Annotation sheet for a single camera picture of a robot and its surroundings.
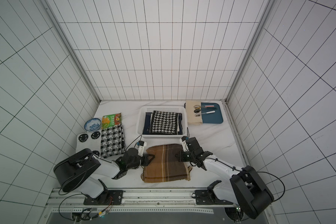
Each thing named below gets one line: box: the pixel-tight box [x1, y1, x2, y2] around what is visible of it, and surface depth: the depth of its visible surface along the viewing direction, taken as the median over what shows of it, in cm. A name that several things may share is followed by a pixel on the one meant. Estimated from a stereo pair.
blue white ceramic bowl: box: [83, 117, 102, 133], surface depth 103 cm
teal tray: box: [200, 102, 224, 124], surface depth 112 cm
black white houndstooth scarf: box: [150, 110, 178, 135], surface depth 97 cm
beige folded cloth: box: [185, 99, 203, 126], surface depth 111 cm
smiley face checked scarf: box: [75, 124, 126, 158], surface depth 93 cm
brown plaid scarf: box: [140, 143, 193, 183], surface depth 82 cm
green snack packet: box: [101, 112, 122, 130], surface depth 108 cm
